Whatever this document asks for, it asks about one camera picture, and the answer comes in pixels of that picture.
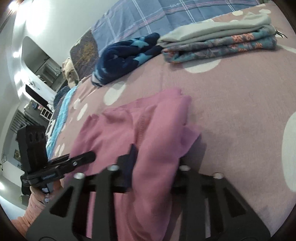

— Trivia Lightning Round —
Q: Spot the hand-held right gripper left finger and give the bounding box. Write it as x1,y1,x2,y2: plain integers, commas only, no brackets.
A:
25,144,139,241

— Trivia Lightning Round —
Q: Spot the navy star-print fleece blanket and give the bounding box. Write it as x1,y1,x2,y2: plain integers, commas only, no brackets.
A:
91,32,162,87

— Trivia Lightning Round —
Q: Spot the blue plaid quilt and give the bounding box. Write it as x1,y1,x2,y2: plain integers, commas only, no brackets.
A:
91,0,266,50

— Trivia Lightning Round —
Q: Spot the heap of beige clothes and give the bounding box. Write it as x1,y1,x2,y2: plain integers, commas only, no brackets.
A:
61,58,79,88

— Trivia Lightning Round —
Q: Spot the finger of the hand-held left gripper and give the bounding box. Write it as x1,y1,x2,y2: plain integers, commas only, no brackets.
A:
47,152,96,174

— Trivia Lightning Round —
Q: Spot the folded floral garment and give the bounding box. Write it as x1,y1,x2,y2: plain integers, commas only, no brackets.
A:
162,27,278,64

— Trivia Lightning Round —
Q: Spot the folded grey garment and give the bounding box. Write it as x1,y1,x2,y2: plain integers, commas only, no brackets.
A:
157,11,275,48

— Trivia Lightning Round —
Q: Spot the grey wall cabinet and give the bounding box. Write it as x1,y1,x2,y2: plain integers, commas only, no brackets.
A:
37,58,67,88

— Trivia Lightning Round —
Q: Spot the person's left hand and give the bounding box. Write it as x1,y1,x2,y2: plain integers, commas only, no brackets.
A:
30,179,62,204

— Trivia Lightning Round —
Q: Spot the teal quilted blanket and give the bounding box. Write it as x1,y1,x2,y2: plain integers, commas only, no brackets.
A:
45,87,77,160

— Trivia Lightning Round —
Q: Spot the person's left forearm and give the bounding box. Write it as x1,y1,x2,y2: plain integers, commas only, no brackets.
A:
11,195,47,232

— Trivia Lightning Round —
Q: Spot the dark blue knitted blanket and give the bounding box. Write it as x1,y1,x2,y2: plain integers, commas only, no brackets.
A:
53,86,71,109

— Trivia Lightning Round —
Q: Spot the pink polka-dot bed sheet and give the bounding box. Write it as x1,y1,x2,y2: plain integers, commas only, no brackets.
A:
46,2,296,237

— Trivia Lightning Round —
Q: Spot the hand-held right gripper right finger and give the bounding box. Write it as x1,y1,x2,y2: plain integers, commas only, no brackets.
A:
171,165,271,241

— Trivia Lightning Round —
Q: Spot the pink long-sleeved shirt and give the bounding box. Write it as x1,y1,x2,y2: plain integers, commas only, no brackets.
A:
69,88,201,241

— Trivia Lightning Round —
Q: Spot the dark tree-print pillow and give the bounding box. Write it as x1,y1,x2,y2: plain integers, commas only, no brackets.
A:
70,29,100,80

